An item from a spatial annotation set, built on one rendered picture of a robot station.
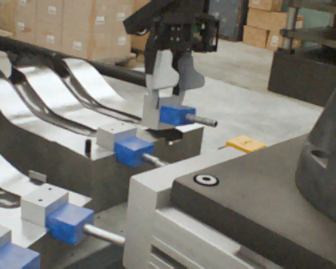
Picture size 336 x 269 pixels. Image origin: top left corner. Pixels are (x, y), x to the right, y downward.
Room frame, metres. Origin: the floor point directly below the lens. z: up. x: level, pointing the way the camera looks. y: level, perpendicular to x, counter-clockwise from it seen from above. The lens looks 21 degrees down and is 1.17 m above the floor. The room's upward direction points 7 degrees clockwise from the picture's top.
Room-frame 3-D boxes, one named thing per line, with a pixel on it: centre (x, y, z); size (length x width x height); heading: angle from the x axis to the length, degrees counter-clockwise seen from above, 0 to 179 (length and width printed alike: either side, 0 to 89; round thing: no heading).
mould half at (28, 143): (0.88, 0.22, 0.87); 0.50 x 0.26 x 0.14; 52
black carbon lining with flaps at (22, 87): (0.86, 0.21, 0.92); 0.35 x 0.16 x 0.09; 52
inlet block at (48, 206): (0.51, 0.10, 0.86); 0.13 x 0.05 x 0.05; 69
